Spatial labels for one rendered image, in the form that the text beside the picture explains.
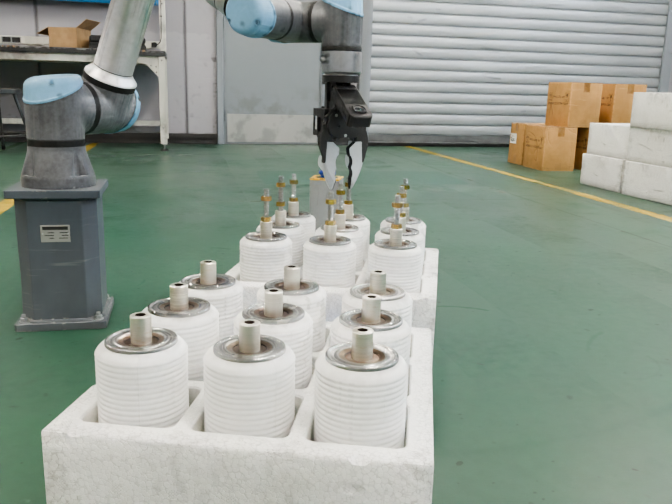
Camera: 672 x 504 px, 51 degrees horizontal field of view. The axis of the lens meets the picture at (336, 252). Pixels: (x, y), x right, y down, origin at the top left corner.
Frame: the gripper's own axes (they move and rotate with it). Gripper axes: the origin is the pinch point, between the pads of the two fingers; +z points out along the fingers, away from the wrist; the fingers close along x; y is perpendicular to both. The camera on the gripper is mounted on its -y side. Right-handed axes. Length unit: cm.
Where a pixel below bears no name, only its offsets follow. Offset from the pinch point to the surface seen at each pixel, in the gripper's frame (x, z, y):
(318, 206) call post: -5.8, 9.4, 27.0
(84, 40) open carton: 15, -49, 489
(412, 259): -4.8, 10.7, -20.2
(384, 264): -0.3, 11.7, -18.6
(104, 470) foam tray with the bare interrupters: 49, 20, -56
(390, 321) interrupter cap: 17, 9, -53
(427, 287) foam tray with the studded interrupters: -8.4, 16.2, -19.7
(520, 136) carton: -275, 14, 304
